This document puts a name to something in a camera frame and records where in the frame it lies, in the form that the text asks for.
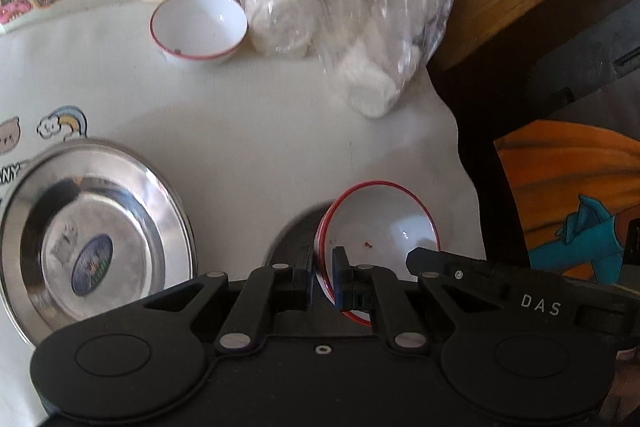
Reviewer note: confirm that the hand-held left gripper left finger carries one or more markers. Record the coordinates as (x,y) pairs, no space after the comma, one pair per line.
(304,282)

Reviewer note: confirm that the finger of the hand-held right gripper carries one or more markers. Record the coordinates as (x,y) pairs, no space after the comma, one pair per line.
(450,264)

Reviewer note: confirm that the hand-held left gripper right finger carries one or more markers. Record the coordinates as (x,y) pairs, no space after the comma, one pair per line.
(341,279)

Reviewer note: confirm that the white bowl with red rim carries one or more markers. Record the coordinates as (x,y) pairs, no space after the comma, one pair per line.
(200,24)
(385,217)

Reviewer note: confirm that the steel plate with oval sticker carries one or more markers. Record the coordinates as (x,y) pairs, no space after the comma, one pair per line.
(150,207)

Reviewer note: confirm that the orange and blue painting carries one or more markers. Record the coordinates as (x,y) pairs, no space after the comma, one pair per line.
(545,187)

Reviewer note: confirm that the white printed tablecloth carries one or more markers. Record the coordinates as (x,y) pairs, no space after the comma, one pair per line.
(250,132)

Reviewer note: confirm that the clear bag of white buns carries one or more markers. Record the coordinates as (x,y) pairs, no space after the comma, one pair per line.
(340,7)

